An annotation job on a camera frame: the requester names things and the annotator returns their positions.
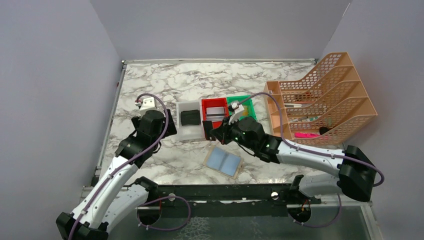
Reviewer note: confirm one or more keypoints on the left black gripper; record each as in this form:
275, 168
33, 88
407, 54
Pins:
171, 129

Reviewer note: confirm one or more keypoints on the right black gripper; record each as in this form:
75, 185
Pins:
222, 133

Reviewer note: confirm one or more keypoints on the beige card holder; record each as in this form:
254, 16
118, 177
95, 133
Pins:
223, 162

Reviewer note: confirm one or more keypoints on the white plastic bin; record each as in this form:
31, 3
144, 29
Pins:
188, 132

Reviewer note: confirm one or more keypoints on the green plastic bin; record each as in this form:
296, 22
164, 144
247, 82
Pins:
249, 111

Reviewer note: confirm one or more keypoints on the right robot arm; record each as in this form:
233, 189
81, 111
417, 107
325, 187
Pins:
347, 172

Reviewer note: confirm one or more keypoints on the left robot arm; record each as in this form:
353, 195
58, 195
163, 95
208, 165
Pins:
96, 216

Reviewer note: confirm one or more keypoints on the white card stack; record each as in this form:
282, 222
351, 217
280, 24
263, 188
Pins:
214, 114

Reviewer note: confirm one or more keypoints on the black credit card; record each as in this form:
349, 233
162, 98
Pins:
190, 117

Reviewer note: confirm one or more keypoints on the pink highlighter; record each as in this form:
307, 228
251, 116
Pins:
304, 135

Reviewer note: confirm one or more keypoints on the green white pen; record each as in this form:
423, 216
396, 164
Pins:
308, 118

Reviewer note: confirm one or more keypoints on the orange mesh file organizer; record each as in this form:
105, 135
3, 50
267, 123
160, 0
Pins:
332, 90

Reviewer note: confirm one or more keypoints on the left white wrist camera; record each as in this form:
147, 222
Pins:
145, 105

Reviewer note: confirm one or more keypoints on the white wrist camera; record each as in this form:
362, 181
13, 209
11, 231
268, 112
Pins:
145, 105
237, 110

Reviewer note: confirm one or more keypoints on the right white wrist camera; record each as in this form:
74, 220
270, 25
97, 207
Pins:
237, 110

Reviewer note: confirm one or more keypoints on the black mounting rail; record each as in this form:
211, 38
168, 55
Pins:
150, 201

